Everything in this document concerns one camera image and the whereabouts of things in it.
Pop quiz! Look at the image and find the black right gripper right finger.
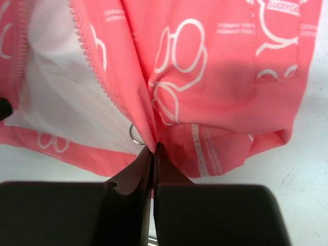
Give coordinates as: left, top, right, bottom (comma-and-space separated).
154, 143, 291, 245

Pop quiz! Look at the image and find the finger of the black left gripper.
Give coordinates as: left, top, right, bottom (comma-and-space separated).
0, 97, 13, 120

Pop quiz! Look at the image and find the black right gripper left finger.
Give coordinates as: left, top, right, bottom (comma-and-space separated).
1, 148, 153, 245

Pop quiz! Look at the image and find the silver zipper pull ring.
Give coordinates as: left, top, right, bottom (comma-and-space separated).
128, 124, 147, 146

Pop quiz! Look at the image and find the pink printed hooded jacket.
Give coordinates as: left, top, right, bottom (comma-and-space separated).
1, 1, 322, 178

